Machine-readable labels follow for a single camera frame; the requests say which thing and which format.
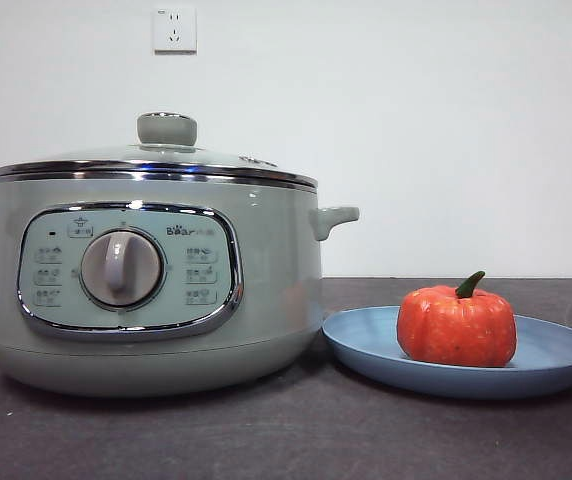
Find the glass lid with green knob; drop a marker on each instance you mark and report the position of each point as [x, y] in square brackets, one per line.
[166, 130]

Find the blue plate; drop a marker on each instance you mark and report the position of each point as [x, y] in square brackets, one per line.
[366, 345]

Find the white wall socket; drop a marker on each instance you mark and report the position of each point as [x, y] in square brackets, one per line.
[175, 30]

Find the pale green electric steamer pot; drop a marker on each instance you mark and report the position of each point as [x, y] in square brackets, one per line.
[276, 280]

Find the orange toy pumpkin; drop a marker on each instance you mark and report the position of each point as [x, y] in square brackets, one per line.
[451, 330]

